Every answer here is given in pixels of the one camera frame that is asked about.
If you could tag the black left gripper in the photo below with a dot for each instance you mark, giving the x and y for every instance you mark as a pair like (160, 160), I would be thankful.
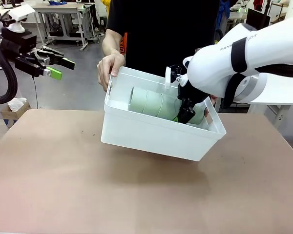
(24, 44)

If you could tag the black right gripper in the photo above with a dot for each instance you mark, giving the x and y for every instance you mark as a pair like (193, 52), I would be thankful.
(188, 93)

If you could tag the white plastic basket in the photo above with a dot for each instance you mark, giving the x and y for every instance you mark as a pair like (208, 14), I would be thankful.
(149, 136)

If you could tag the person's right forearm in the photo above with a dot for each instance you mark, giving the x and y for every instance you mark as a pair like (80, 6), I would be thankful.
(113, 41)

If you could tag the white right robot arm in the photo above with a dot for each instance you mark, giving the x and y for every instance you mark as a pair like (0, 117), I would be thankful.
(210, 68)

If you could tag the person's left hand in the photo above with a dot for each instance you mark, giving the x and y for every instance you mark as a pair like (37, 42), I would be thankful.
(213, 98)

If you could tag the person's right hand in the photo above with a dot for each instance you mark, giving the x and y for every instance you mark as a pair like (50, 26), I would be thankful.
(110, 64)

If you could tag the crumpled white paper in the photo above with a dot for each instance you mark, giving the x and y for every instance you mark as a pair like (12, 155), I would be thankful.
(15, 103)

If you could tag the white workbench with metal legs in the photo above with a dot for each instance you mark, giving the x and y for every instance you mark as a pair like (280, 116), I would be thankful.
(61, 8)

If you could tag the dark stool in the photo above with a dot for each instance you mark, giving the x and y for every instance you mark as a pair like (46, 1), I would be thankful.
(103, 20)

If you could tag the brown cardboard box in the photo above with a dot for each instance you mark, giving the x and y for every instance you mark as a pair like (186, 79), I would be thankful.
(7, 117)

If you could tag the person in black T-shirt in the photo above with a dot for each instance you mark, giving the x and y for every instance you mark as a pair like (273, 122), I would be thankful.
(161, 36)

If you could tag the white table beside robot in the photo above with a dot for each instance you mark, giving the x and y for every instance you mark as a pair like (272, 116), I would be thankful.
(288, 92)

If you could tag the person in blue jacket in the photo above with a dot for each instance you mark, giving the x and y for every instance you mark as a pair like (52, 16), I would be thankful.
(223, 12)

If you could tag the black monitor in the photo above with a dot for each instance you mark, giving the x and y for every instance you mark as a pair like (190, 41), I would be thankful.
(256, 17)

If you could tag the wooden shelf rack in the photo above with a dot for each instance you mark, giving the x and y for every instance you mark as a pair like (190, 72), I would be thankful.
(278, 18)

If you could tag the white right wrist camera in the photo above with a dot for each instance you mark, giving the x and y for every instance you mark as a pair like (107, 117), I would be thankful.
(167, 78)

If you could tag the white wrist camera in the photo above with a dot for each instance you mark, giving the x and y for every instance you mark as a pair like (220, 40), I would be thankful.
(20, 12)
(167, 78)

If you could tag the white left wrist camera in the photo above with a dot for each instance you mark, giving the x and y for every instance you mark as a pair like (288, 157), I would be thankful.
(20, 12)

